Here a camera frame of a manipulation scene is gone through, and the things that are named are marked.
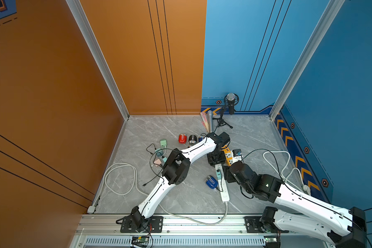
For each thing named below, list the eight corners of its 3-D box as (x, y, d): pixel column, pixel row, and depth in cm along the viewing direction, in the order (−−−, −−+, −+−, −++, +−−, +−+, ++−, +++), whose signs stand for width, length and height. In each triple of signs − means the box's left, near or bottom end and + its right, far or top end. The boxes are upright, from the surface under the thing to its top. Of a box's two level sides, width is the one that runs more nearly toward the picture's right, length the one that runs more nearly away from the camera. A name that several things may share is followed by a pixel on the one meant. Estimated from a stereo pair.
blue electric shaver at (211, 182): (212, 191, 85) (213, 189, 83) (204, 181, 89) (204, 179, 86) (219, 185, 87) (219, 183, 85) (210, 176, 91) (210, 174, 89)
